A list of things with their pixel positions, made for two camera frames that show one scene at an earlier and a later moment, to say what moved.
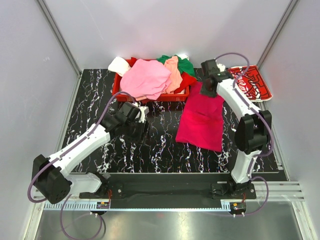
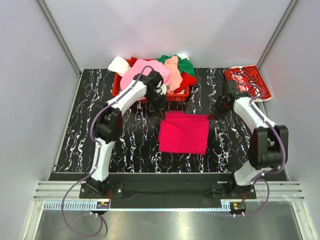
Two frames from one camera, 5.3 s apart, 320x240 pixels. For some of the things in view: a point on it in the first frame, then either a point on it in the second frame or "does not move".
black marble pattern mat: (156, 150) does not move
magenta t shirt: (201, 124) → (181, 133)
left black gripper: (143, 138) → (158, 110)
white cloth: (119, 65) does not move
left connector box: (103, 205) does not move
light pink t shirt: (148, 79) does not move
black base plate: (168, 191) does not move
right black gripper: (204, 92) → (211, 116)
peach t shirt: (172, 64) does not move
